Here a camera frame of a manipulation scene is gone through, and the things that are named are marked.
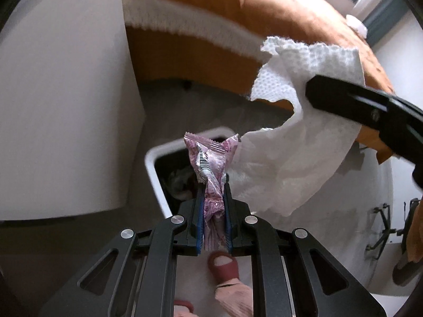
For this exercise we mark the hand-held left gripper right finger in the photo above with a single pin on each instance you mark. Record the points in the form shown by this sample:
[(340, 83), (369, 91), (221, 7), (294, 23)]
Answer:
[(228, 221)]

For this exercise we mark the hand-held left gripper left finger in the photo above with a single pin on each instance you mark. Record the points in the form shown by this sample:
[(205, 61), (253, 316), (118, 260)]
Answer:
[(198, 221)]

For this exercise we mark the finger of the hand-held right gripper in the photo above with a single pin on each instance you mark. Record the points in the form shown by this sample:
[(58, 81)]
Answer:
[(347, 99)]

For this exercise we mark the pink patterned snack wrapper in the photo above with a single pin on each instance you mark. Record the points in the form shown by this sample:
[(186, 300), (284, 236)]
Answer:
[(214, 165)]

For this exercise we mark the white trash bin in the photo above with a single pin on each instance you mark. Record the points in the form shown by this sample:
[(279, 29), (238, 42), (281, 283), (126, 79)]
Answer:
[(155, 171)]

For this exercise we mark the white paper towel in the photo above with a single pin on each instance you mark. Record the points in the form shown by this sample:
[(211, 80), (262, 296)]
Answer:
[(297, 158)]

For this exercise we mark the red slipper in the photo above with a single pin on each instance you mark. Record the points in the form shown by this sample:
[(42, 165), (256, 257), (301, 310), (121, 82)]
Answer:
[(228, 270), (183, 304)]

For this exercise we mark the black chair base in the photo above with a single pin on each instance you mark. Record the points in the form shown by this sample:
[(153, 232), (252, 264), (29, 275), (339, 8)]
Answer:
[(385, 224)]

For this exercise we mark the person's foot pink sock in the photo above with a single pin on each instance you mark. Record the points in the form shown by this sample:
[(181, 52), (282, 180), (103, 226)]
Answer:
[(185, 313), (236, 299)]

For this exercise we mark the teal curtain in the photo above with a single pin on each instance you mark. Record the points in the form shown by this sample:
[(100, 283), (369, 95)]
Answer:
[(383, 19)]

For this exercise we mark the orange blanket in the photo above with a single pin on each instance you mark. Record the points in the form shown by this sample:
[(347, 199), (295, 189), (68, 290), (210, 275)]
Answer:
[(231, 6)]

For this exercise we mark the white furniture panel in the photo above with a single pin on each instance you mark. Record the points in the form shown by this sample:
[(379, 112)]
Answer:
[(66, 105)]

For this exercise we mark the white fringed bed sheet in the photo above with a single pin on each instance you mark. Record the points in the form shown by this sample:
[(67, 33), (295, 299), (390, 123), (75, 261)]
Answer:
[(185, 23)]

